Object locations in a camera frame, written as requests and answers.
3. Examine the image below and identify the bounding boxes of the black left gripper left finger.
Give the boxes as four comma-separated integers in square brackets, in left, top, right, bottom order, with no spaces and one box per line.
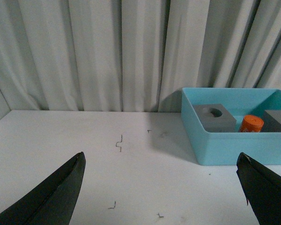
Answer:
[0,152,86,225]

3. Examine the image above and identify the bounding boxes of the gray block with square recess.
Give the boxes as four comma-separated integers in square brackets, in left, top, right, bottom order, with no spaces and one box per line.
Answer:
[261,110,281,132]

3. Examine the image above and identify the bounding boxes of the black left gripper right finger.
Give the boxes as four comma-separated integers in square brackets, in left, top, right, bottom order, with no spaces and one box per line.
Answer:
[237,152,281,225]

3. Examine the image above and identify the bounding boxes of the white pleated curtain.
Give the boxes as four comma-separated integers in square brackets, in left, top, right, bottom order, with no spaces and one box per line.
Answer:
[0,0,281,120]

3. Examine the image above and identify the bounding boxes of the gray block with round hole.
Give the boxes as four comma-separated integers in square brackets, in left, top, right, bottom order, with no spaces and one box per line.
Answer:
[193,104,236,133]

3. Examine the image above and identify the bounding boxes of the orange cylinder part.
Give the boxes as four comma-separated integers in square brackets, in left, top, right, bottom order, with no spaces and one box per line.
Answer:
[239,115,264,133]

